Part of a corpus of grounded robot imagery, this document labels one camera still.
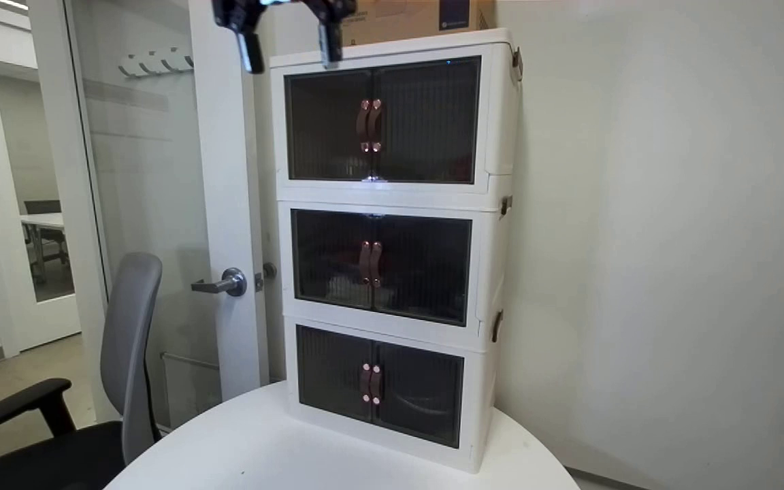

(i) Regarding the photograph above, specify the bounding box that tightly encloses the dark ribbed cabinet door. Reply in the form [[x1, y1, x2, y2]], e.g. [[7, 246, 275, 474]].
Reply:
[[290, 208, 374, 311], [284, 67, 375, 182], [373, 56, 483, 185], [372, 214, 473, 327], [372, 342, 466, 449], [295, 324, 374, 423]]

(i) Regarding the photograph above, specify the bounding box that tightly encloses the white three-tier cabinet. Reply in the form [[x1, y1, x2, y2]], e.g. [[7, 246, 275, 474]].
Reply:
[[268, 28, 524, 474]]

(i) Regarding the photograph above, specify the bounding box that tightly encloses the cardboard box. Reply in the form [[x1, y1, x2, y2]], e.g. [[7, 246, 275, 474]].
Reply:
[[341, 0, 497, 48]]

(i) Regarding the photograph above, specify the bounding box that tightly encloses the white coat hook rack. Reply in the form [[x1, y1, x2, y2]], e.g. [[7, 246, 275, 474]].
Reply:
[[118, 47, 195, 78]]

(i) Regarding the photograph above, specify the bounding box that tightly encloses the white frosted glass door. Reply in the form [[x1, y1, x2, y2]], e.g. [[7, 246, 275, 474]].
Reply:
[[27, 0, 272, 431]]

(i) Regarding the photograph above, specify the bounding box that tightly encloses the white table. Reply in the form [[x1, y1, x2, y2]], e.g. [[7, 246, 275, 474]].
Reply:
[[19, 212, 70, 284]]

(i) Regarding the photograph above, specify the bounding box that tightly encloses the grey and black office chair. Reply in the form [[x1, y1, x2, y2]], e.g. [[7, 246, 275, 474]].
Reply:
[[0, 252, 164, 490]]

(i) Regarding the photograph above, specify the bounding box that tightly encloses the silver door lever handle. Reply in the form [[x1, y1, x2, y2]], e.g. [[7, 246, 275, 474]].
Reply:
[[191, 267, 248, 298]]

